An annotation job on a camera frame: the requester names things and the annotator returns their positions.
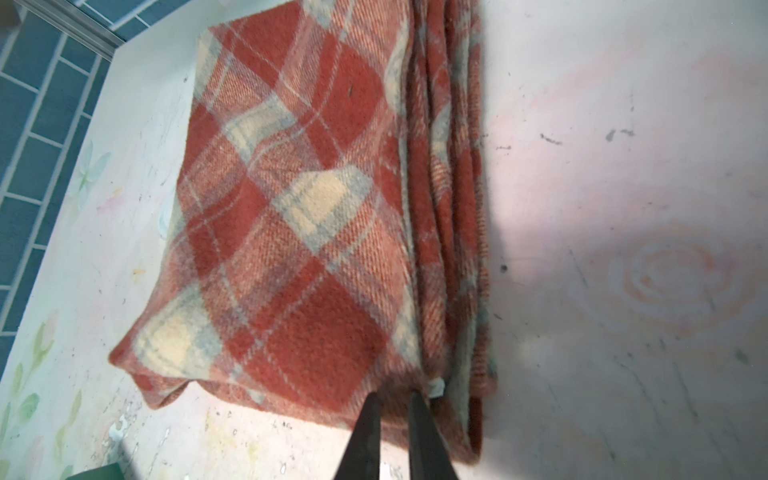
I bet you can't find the red plaid skirt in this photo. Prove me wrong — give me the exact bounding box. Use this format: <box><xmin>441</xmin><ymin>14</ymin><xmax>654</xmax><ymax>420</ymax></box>
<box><xmin>109</xmin><ymin>1</ymin><xmax>497</xmax><ymax>464</ymax></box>

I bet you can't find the dark green rectangular board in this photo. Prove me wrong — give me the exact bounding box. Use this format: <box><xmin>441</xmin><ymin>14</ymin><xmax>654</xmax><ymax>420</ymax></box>
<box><xmin>67</xmin><ymin>463</ymin><xmax>125</xmax><ymax>480</ymax></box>

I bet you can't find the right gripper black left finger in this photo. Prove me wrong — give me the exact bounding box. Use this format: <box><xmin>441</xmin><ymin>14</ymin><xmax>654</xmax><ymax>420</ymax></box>
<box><xmin>334</xmin><ymin>392</ymin><xmax>381</xmax><ymax>480</ymax></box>

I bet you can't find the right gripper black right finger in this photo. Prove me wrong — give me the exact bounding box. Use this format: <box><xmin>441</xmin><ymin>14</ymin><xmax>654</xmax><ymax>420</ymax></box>
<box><xmin>408</xmin><ymin>391</ymin><xmax>458</xmax><ymax>480</ymax></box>

